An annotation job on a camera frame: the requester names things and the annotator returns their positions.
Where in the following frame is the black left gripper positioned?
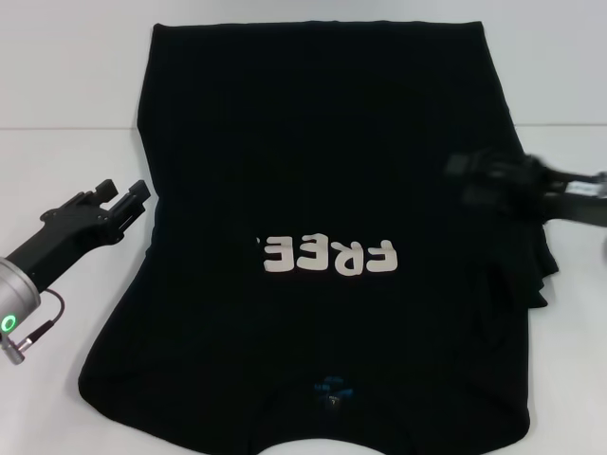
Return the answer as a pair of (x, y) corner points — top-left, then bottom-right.
(9, 178), (152, 288)

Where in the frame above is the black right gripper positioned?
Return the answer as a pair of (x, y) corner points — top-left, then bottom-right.
(445, 150), (607, 224)

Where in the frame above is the black shirt with white print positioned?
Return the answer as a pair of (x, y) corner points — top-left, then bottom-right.
(78, 19), (561, 455)

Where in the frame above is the left arm cable with plug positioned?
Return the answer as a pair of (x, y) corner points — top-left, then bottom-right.
(0, 288), (66, 367)

